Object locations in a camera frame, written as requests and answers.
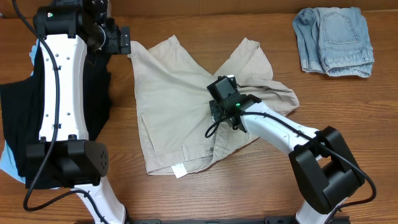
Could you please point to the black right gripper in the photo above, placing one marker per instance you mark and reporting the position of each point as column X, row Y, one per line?
column 214, row 109

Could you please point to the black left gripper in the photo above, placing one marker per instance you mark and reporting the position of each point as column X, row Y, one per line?
column 125, row 40

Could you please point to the beige khaki shorts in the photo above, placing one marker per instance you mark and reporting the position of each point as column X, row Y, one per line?
column 172, row 101

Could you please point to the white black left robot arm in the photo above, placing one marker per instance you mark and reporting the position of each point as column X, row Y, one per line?
column 67, row 31

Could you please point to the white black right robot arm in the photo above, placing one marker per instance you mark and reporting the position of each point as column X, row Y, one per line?
column 324, row 167

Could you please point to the black garment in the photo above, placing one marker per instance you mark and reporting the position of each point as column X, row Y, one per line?
column 97, row 102

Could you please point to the folded light blue jeans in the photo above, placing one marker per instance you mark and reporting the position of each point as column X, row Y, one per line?
column 334, row 41

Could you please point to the light blue garment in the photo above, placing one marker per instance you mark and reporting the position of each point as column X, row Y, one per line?
column 22, row 108

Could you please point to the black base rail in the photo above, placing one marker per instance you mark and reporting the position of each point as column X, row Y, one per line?
column 269, row 220

